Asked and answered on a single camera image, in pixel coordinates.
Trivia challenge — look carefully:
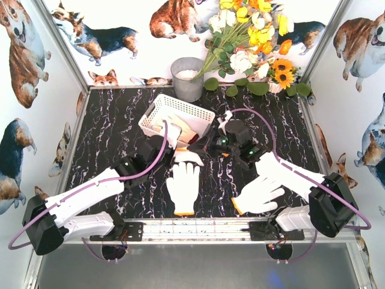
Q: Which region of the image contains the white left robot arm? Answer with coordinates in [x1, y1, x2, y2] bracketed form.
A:
[22, 120, 182, 256]

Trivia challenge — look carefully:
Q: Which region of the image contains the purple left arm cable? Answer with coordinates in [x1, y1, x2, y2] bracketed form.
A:
[8, 119, 169, 250]

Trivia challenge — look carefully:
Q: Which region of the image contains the orange dotted work glove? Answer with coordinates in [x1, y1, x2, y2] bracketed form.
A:
[174, 148, 204, 166]

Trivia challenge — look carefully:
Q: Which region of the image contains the cream knit glove red cuff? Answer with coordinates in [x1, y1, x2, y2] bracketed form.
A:
[179, 134, 199, 145]

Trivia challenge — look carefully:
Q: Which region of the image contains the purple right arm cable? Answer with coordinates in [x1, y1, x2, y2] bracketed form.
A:
[231, 108, 372, 231]

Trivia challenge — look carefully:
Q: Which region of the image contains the artificial flower bouquet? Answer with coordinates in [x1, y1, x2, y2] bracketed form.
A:
[194, 1, 322, 97]

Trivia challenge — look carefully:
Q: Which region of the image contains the white plastic storage basket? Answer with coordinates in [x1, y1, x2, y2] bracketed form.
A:
[138, 94, 215, 147]

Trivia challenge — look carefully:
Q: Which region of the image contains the aluminium front rail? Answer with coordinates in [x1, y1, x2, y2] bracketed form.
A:
[90, 218, 360, 243]

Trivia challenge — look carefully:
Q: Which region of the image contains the grey metal bucket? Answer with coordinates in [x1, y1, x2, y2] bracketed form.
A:
[170, 57, 204, 103]

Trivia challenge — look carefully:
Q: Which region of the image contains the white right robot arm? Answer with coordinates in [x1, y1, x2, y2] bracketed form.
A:
[188, 111, 359, 238]

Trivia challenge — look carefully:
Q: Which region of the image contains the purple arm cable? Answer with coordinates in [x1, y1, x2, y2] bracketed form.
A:
[8, 119, 169, 250]
[231, 108, 372, 231]

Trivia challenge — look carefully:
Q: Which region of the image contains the white cotton glove orange cuff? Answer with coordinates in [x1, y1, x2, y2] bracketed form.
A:
[232, 176, 285, 215]

